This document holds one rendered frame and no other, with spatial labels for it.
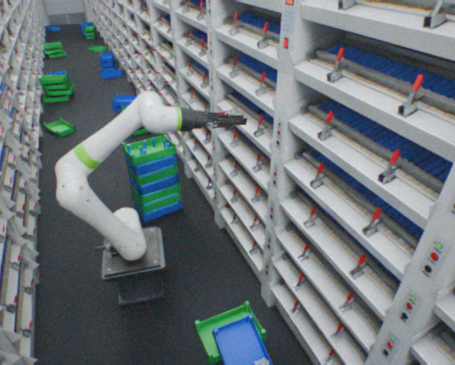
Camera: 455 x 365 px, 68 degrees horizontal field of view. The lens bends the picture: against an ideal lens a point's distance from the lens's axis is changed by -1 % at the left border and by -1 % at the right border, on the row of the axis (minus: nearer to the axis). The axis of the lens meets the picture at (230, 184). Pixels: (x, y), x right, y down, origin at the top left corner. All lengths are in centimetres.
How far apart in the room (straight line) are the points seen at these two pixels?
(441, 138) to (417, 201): 18
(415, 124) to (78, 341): 178
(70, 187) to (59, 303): 99
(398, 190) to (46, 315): 186
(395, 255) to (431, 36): 56
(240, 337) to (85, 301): 91
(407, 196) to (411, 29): 38
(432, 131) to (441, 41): 18
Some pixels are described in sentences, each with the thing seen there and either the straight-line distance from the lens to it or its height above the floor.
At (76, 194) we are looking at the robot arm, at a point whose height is 88.
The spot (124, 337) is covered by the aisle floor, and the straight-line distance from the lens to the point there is 197.
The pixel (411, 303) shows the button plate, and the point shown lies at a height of 87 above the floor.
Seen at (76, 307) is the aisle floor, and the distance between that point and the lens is 216.
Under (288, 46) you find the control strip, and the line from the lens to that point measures 121.
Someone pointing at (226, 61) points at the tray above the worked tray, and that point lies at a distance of 184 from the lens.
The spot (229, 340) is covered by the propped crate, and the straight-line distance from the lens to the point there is 178.
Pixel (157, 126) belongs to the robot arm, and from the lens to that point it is 129.
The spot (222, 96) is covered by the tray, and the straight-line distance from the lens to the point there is 191.
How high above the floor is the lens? 163
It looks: 35 degrees down
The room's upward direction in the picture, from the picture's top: straight up
